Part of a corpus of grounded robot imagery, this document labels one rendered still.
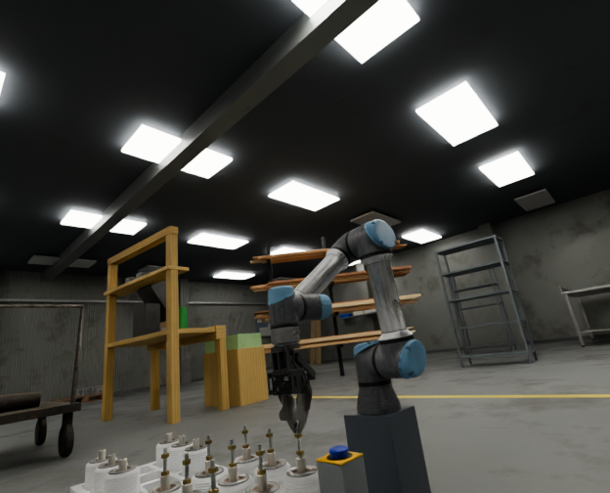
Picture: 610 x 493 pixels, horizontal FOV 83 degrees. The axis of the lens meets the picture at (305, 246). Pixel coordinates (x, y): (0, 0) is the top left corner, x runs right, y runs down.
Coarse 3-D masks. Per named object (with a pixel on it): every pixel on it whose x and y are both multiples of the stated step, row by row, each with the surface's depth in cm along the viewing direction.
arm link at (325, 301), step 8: (304, 296) 96; (312, 296) 98; (320, 296) 99; (304, 304) 94; (312, 304) 96; (320, 304) 97; (328, 304) 99; (304, 312) 94; (312, 312) 96; (320, 312) 97; (328, 312) 100; (304, 320) 96; (312, 320) 99; (320, 320) 100
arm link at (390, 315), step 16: (368, 224) 121; (384, 224) 122; (352, 240) 125; (368, 240) 119; (384, 240) 118; (368, 256) 119; (384, 256) 118; (368, 272) 122; (384, 272) 118; (384, 288) 117; (384, 304) 116; (400, 304) 117; (384, 320) 115; (400, 320) 114; (384, 336) 114; (400, 336) 111; (384, 352) 114; (400, 352) 109; (416, 352) 110; (384, 368) 114; (400, 368) 109; (416, 368) 109
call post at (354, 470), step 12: (324, 468) 69; (336, 468) 67; (348, 468) 68; (360, 468) 70; (324, 480) 69; (336, 480) 67; (348, 480) 67; (360, 480) 69; (324, 492) 69; (336, 492) 67; (348, 492) 66; (360, 492) 68
